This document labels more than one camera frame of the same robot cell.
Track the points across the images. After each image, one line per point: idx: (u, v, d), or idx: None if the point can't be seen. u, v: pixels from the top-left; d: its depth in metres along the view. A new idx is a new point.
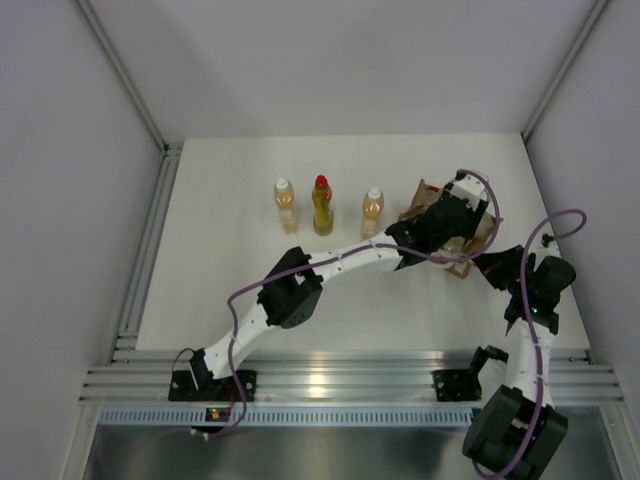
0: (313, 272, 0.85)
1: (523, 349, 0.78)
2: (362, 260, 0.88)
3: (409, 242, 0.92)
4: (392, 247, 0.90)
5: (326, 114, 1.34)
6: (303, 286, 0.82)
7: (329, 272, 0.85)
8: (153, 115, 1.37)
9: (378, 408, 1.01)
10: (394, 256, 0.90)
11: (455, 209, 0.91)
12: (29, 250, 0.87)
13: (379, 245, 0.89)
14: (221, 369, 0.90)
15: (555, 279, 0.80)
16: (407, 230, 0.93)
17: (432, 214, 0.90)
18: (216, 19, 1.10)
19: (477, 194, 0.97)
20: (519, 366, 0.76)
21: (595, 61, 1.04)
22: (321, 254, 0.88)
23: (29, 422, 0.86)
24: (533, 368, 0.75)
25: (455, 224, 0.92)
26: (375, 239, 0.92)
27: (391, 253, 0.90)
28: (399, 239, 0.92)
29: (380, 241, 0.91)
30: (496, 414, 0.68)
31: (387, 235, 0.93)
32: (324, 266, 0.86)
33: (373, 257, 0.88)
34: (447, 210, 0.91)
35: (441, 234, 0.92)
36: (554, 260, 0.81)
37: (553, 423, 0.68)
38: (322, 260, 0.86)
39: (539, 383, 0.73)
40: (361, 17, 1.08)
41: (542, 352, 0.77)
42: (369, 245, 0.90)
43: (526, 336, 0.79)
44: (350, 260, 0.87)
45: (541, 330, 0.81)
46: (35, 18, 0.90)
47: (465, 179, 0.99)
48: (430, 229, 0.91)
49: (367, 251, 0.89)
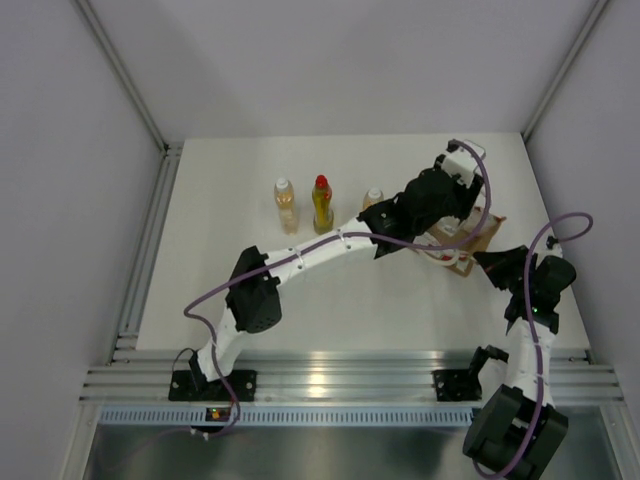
0: (270, 275, 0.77)
1: (523, 349, 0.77)
2: (326, 254, 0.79)
3: (388, 226, 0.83)
4: (362, 236, 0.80)
5: (326, 114, 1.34)
6: (258, 291, 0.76)
7: (287, 272, 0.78)
8: (153, 115, 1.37)
9: (377, 408, 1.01)
10: (367, 246, 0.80)
11: (440, 185, 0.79)
12: (28, 250, 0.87)
13: (347, 235, 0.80)
14: (212, 372, 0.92)
15: (555, 279, 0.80)
16: (384, 213, 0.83)
17: (412, 191, 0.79)
18: (216, 19, 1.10)
19: (470, 168, 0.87)
20: (519, 365, 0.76)
21: (596, 60, 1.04)
22: (279, 253, 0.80)
23: (29, 422, 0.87)
24: (533, 367, 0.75)
25: (441, 203, 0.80)
26: (344, 226, 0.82)
27: (363, 242, 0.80)
28: (375, 224, 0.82)
29: (349, 229, 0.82)
30: (496, 415, 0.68)
31: (359, 221, 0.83)
32: (281, 266, 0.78)
33: (340, 250, 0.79)
34: (429, 187, 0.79)
35: (425, 214, 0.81)
36: (555, 259, 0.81)
37: (554, 422, 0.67)
38: (280, 259, 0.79)
39: (539, 383, 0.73)
40: (361, 17, 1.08)
41: (542, 351, 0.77)
42: (336, 236, 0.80)
43: (526, 336, 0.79)
44: (311, 256, 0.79)
45: (542, 330, 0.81)
46: (36, 17, 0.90)
47: (457, 152, 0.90)
48: (410, 209, 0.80)
49: (333, 243, 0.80)
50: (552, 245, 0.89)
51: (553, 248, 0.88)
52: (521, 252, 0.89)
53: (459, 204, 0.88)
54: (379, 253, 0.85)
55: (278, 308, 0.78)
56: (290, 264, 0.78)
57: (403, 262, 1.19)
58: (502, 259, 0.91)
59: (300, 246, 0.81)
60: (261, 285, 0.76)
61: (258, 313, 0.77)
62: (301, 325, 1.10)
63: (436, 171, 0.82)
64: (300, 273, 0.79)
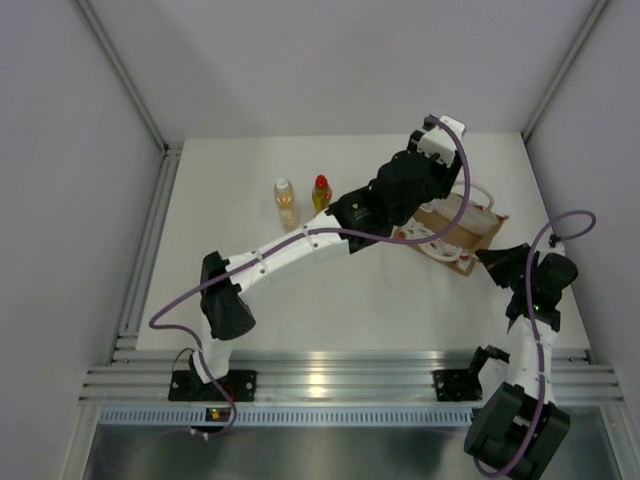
0: (230, 283, 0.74)
1: (524, 347, 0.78)
2: (288, 256, 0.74)
3: (360, 216, 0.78)
4: (329, 232, 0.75)
5: (327, 114, 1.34)
6: (218, 302, 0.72)
7: (248, 278, 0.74)
8: (153, 115, 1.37)
9: (377, 408, 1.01)
10: (338, 242, 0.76)
11: (415, 169, 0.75)
12: (28, 250, 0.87)
13: (312, 232, 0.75)
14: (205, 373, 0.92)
15: (557, 276, 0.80)
16: (356, 203, 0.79)
17: (385, 176, 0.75)
18: (216, 20, 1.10)
19: (448, 147, 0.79)
20: (520, 363, 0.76)
21: (596, 60, 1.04)
22: (242, 257, 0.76)
23: (28, 422, 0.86)
24: (534, 365, 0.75)
25: (417, 188, 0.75)
26: (312, 222, 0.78)
27: (331, 238, 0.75)
28: (347, 216, 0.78)
29: (317, 226, 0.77)
30: (497, 414, 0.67)
31: (328, 214, 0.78)
32: (241, 273, 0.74)
33: (305, 250, 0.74)
34: (403, 171, 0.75)
35: (400, 201, 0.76)
36: (556, 256, 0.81)
37: (556, 421, 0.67)
38: (241, 265, 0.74)
39: (541, 381, 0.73)
40: (362, 17, 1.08)
41: (543, 349, 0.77)
42: (302, 234, 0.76)
43: (528, 333, 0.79)
44: (273, 260, 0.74)
45: (543, 327, 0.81)
46: (36, 17, 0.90)
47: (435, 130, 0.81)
48: (385, 197, 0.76)
49: (298, 241, 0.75)
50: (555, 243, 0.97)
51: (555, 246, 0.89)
52: (522, 249, 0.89)
53: (437, 189, 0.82)
54: (356, 248, 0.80)
55: (247, 317, 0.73)
56: (251, 270, 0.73)
57: (403, 262, 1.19)
58: (503, 257, 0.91)
59: (262, 248, 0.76)
60: (220, 295, 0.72)
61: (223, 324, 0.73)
62: (301, 326, 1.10)
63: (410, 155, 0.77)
64: (263, 278, 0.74)
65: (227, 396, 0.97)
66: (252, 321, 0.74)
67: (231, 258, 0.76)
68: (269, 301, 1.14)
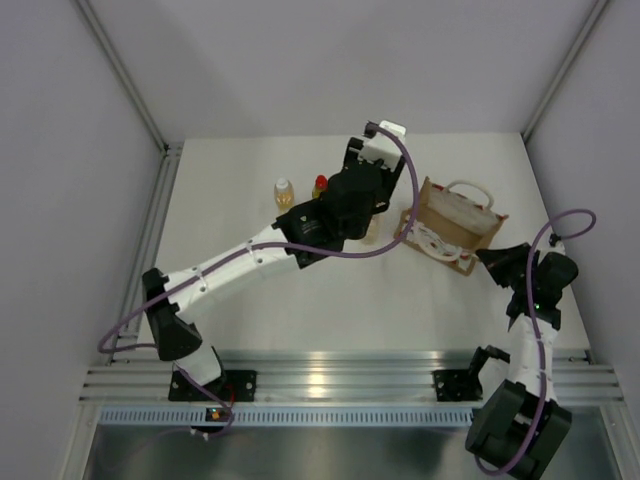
0: (169, 301, 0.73)
1: (525, 345, 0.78)
2: (232, 272, 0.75)
3: (309, 230, 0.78)
4: (273, 247, 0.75)
5: (327, 114, 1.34)
6: (159, 321, 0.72)
7: (188, 296, 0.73)
8: (153, 115, 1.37)
9: (378, 408, 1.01)
10: (283, 257, 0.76)
11: (364, 183, 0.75)
12: (28, 250, 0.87)
13: (256, 247, 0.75)
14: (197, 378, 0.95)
15: (558, 275, 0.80)
16: (304, 216, 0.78)
17: (335, 189, 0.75)
18: (216, 20, 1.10)
19: (392, 153, 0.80)
20: (521, 361, 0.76)
21: (595, 60, 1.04)
22: (181, 275, 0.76)
23: (29, 422, 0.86)
24: (535, 363, 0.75)
25: (369, 201, 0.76)
26: (258, 237, 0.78)
27: (276, 254, 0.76)
28: (295, 230, 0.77)
29: (261, 240, 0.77)
30: (497, 412, 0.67)
31: (274, 228, 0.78)
32: (180, 292, 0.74)
33: (249, 265, 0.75)
34: (352, 183, 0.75)
35: (349, 216, 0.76)
36: (557, 255, 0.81)
37: (558, 418, 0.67)
38: (180, 283, 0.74)
39: (542, 379, 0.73)
40: (362, 17, 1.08)
41: (544, 347, 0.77)
42: (246, 249, 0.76)
43: (529, 331, 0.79)
44: (214, 277, 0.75)
45: (544, 326, 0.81)
46: (36, 18, 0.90)
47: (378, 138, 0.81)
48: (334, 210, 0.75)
49: (242, 257, 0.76)
50: (556, 241, 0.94)
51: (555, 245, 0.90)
52: (523, 248, 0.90)
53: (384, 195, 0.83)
54: (305, 263, 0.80)
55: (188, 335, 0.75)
56: (191, 289, 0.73)
57: (403, 261, 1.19)
58: (503, 256, 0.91)
59: (204, 265, 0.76)
60: (159, 313, 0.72)
61: (166, 341, 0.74)
62: (301, 326, 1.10)
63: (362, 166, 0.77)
64: (204, 295, 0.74)
65: (224, 404, 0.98)
66: (196, 339, 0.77)
67: (171, 276, 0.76)
68: (269, 301, 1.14)
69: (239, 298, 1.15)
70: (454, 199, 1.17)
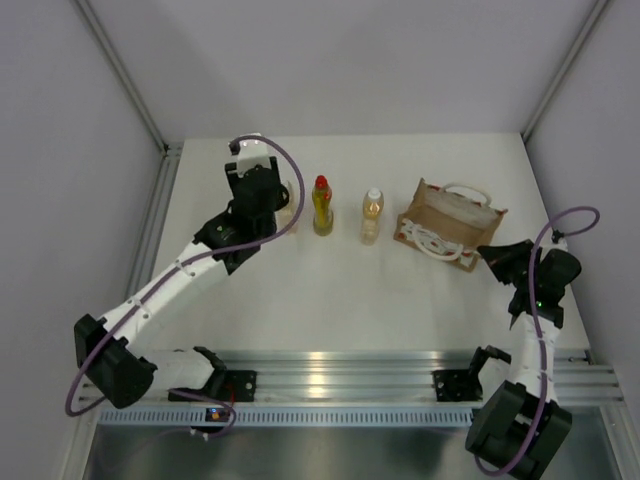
0: (115, 339, 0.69)
1: (526, 345, 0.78)
2: (170, 291, 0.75)
3: (228, 236, 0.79)
4: (202, 258, 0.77)
5: (327, 113, 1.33)
6: (108, 359, 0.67)
7: (133, 328, 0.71)
8: (153, 115, 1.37)
9: (378, 409, 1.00)
10: (213, 264, 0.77)
11: (267, 179, 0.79)
12: (27, 250, 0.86)
13: (187, 262, 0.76)
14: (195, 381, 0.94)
15: (560, 272, 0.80)
16: (221, 225, 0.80)
17: (243, 194, 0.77)
18: (216, 19, 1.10)
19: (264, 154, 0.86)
20: (522, 362, 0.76)
21: (595, 60, 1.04)
22: (118, 311, 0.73)
23: (28, 423, 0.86)
24: (537, 362, 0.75)
25: (273, 198, 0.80)
26: (184, 256, 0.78)
27: (206, 263, 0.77)
28: (215, 239, 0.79)
29: (187, 257, 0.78)
30: (498, 413, 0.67)
31: (194, 244, 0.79)
32: (123, 326, 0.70)
33: (184, 280, 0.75)
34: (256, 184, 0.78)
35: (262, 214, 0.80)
36: (559, 253, 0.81)
37: (558, 419, 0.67)
38: (120, 319, 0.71)
39: (543, 379, 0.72)
40: (362, 17, 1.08)
41: (545, 347, 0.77)
42: (177, 268, 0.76)
43: (530, 330, 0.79)
44: (154, 301, 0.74)
45: (546, 325, 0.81)
46: (35, 17, 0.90)
47: (243, 149, 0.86)
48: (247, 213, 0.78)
49: (176, 275, 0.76)
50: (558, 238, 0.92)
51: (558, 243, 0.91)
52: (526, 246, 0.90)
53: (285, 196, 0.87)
54: (232, 267, 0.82)
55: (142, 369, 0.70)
56: (133, 319, 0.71)
57: (403, 261, 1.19)
58: (504, 253, 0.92)
59: (138, 294, 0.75)
60: (107, 352, 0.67)
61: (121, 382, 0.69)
62: (301, 326, 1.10)
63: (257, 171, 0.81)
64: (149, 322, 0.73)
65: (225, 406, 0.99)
66: (150, 370, 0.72)
67: (106, 316, 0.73)
68: (269, 301, 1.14)
69: (239, 298, 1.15)
70: (452, 198, 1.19)
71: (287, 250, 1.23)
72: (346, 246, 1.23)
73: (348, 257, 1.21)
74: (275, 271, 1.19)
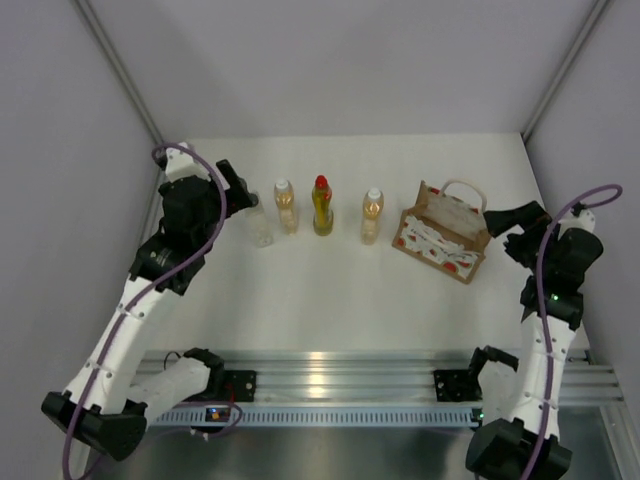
0: (87, 409, 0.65)
1: (532, 360, 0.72)
2: (125, 342, 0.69)
3: (166, 258, 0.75)
4: (144, 295, 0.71)
5: (327, 113, 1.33)
6: (88, 427, 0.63)
7: (101, 391, 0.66)
8: (153, 115, 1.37)
9: (376, 409, 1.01)
10: (158, 297, 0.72)
11: (195, 188, 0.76)
12: (27, 250, 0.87)
13: (129, 305, 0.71)
14: (203, 379, 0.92)
15: (579, 257, 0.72)
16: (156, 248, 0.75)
17: (173, 206, 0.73)
18: (216, 19, 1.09)
19: (191, 164, 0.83)
20: (525, 386, 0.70)
21: (595, 61, 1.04)
22: (80, 378, 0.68)
23: (28, 423, 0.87)
24: (541, 388, 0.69)
25: (204, 207, 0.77)
26: (130, 293, 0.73)
27: (150, 299, 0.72)
28: (153, 267, 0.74)
29: (129, 298, 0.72)
30: (494, 450, 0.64)
31: (134, 279, 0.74)
32: (91, 392, 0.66)
33: (135, 325, 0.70)
34: (187, 194, 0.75)
35: (196, 225, 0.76)
36: (579, 235, 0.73)
37: (556, 457, 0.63)
38: (84, 386, 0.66)
39: (544, 411, 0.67)
40: (362, 17, 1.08)
41: (553, 363, 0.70)
42: (123, 315, 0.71)
43: (539, 340, 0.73)
44: (113, 356, 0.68)
45: (558, 329, 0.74)
46: (36, 18, 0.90)
47: (170, 160, 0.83)
48: (181, 227, 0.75)
49: (124, 325, 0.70)
50: (578, 212, 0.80)
51: (580, 216, 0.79)
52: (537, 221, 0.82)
53: None
54: (181, 289, 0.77)
55: (129, 426, 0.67)
56: (98, 382, 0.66)
57: (402, 262, 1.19)
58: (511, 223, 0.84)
59: (94, 355, 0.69)
60: (83, 422, 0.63)
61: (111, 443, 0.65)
62: (302, 326, 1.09)
63: (184, 179, 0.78)
64: (117, 380, 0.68)
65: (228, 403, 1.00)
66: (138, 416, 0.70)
67: (69, 388, 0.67)
68: (269, 301, 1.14)
69: (240, 300, 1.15)
70: (450, 203, 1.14)
71: (288, 251, 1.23)
72: (346, 246, 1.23)
73: (349, 257, 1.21)
74: (275, 272, 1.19)
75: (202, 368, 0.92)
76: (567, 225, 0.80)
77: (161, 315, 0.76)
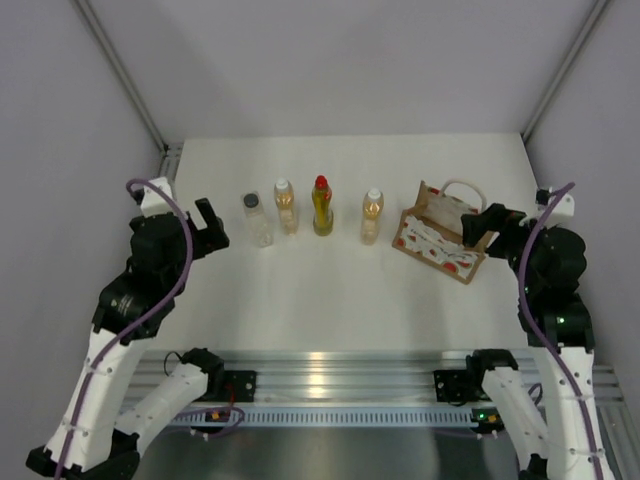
0: (69, 467, 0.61)
1: (564, 409, 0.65)
2: (96, 400, 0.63)
3: (130, 303, 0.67)
4: (110, 350, 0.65)
5: (327, 112, 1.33)
6: None
7: (79, 452, 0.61)
8: (153, 115, 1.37)
9: (376, 409, 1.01)
10: (126, 350, 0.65)
11: (167, 227, 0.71)
12: (29, 251, 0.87)
13: (95, 362, 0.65)
14: (195, 383, 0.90)
15: (569, 268, 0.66)
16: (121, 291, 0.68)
17: (142, 245, 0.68)
18: (217, 19, 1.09)
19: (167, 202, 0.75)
20: (567, 443, 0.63)
21: (595, 61, 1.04)
22: (57, 437, 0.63)
23: (28, 424, 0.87)
24: (584, 440, 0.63)
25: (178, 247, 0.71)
26: (96, 345, 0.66)
27: (117, 352, 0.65)
28: (118, 315, 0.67)
29: (96, 351, 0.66)
30: None
31: (99, 331, 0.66)
32: (70, 453, 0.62)
33: (105, 381, 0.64)
34: (158, 233, 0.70)
35: (168, 265, 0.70)
36: (556, 240, 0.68)
37: None
38: (62, 447, 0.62)
39: (596, 465, 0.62)
40: (362, 17, 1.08)
41: (585, 406, 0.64)
42: (90, 373, 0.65)
43: (563, 381, 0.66)
44: (87, 415, 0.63)
45: (576, 360, 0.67)
46: (36, 17, 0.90)
47: (146, 196, 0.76)
48: (149, 267, 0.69)
49: (94, 381, 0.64)
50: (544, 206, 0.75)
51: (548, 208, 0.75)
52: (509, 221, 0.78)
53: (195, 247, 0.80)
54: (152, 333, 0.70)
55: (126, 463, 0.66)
56: (75, 444, 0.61)
57: (402, 263, 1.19)
58: (484, 228, 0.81)
59: (68, 414, 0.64)
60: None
61: None
62: (302, 326, 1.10)
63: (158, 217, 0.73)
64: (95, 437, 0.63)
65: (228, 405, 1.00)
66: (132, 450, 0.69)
67: (48, 446, 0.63)
68: (269, 301, 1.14)
69: (240, 300, 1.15)
70: (450, 203, 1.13)
71: (288, 250, 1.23)
72: (346, 246, 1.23)
73: (349, 257, 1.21)
74: (275, 272, 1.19)
75: (195, 378, 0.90)
76: (542, 218, 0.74)
77: (134, 363, 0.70)
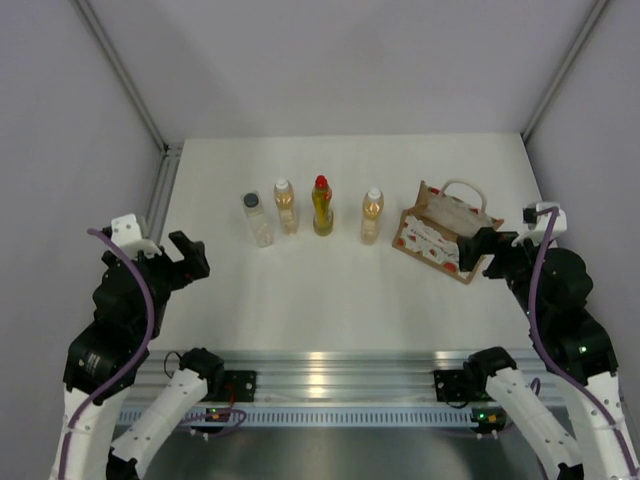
0: None
1: (599, 438, 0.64)
2: (79, 455, 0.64)
3: (98, 360, 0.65)
4: (85, 409, 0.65)
5: (327, 112, 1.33)
6: None
7: None
8: (153, 115, 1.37)
9: (376, 409, 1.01)
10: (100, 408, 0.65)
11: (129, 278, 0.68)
12: (29, 251, 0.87)
13: (72, 421, 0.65)
14: (196, 390, 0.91)
15: (578, 292, 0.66)
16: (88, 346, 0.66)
17: (106, 300, 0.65)
18: (217, 19, 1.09)
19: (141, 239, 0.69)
20: (607, 470, 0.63)
21: (594, 61, 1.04)
22: None
23: (30, 424, 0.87)
24: (624, 466, 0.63)
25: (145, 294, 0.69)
26: (72, 403, 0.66)
27: (93, 409, 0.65)
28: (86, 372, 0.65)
29: (72, 409, 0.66)
30: None
31: (71, 390, 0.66)
32: None
33: (85, 438, 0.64)
34: (121, 286, 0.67)
35: (136, 314, 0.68)
36: (558, 266, 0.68)
37: None
38: None
39: None
40: (362, 17, 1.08)
41: (621, 433, 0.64)
42: (69, 432, 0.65)
43: (594, 411, 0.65)
44: (73, 469, 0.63)
45: (605, 388, 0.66)
46: (35, 16, 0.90)
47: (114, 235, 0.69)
48: (117, 321, 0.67)
49: (73, 440, 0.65)
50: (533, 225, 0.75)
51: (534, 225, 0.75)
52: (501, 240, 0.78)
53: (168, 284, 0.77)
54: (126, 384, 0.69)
55: None
56: None
57: (402, 263, 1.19)
58: (478, 250, 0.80)
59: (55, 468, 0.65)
60: None
61: None
62: (302, 326, 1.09)
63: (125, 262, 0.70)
64: None
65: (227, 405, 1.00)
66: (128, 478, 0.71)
67: None
68: (269, 302, 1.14)
69: (240, 300, 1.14)
70: (450, 203, 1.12)
71: (288, 250, 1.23)
72: (346, 246, 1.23)
73: (349, 257, 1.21)
74: (275, 272, 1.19)
75: (191, 388, 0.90)
76: (536, 237, 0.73)
77: (115, 412, 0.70)
